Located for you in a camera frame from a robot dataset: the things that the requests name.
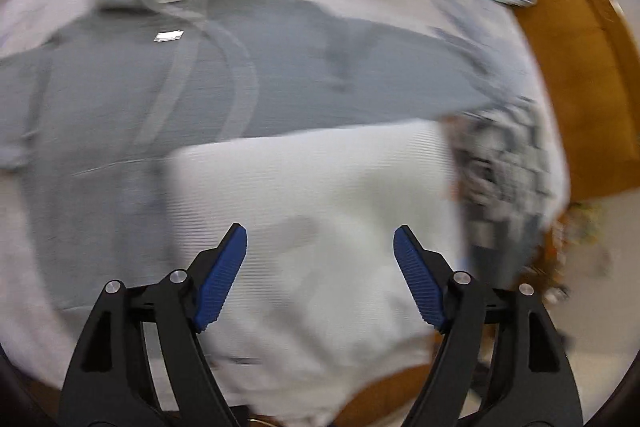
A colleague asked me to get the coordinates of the white snap-button jacket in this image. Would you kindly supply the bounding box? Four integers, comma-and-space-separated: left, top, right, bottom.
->
167, 119, 471, 425

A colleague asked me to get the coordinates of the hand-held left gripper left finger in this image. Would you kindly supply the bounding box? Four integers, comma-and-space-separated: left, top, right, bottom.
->
59, 223, 248, 427

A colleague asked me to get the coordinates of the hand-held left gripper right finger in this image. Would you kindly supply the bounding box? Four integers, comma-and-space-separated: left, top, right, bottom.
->
393, 225, 584, 427

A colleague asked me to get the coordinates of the grey hoodie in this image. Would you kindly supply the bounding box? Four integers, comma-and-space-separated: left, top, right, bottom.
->
0, 0, 531, 313

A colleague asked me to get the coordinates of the wooden bed headboard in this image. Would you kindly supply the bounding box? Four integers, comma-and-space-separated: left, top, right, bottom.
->
492, 0, 640, 202

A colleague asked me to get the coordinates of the black white checkered garment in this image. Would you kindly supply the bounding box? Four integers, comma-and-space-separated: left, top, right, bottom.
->
445, 97, 561, 288

